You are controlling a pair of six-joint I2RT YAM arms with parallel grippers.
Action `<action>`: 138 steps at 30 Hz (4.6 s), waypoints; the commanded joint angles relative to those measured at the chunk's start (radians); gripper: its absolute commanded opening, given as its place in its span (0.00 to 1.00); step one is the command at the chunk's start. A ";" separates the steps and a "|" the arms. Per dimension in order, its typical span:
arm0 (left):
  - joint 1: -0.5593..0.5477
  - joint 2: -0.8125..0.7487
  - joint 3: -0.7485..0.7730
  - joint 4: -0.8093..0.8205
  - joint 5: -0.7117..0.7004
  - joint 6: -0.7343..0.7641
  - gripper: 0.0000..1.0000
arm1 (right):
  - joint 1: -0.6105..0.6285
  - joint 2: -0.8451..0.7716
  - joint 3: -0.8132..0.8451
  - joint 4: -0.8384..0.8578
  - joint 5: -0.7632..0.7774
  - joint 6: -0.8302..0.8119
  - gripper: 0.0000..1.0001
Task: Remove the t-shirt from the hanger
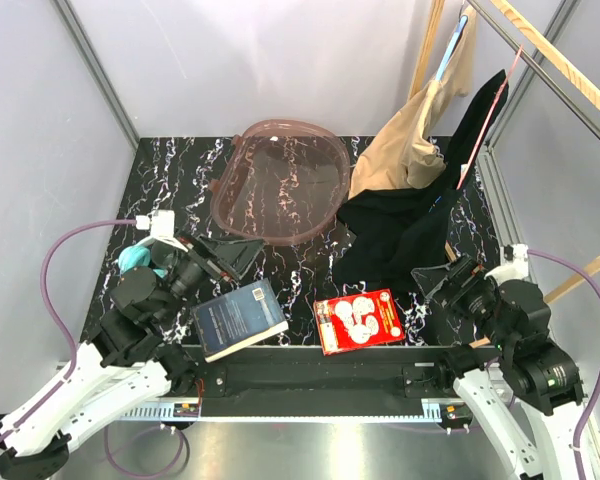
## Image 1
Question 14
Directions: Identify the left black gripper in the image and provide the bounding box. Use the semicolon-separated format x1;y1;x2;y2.
157;230;267;325

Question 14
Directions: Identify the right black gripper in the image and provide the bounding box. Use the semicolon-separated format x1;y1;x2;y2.
411;251;513;351

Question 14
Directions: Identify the black t shirt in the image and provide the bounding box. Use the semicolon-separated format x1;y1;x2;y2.
332;70;509;292

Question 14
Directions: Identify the pink wire hanger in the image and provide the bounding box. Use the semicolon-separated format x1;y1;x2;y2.
456;45;524;191

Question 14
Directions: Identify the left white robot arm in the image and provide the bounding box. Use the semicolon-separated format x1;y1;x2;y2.
0;233;264;479

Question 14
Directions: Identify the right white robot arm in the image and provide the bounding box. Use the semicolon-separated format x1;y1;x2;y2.
412;244;589;479

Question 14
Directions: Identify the beige t shirt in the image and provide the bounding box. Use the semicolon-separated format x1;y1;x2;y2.
349;6;477;198

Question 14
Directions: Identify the blue hanger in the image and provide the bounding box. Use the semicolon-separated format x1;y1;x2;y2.
435;15;468;82

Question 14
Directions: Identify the dark blue book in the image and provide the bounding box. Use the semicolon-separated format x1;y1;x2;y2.
193;279;289;363

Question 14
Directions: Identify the red printed package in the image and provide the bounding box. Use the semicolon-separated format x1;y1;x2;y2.
313;289;406;356

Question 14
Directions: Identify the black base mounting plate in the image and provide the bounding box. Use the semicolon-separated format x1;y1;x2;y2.
185;346;457;422

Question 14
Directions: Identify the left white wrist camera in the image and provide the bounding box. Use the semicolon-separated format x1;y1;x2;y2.
135;210;175;243

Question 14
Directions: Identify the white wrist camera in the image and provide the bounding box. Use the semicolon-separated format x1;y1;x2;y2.
486;244;529;285
135;210;175;243

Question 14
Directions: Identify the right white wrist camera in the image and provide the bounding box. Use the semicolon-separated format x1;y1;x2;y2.
486;244;529;285

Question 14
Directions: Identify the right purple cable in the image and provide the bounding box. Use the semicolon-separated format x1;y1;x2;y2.
484;249;600;451

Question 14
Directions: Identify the metal hanging rail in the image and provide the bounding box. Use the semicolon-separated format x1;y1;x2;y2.
469;1;600;143

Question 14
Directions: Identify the wooden clothes rack frame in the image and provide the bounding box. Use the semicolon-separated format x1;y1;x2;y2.
407;0;600;350

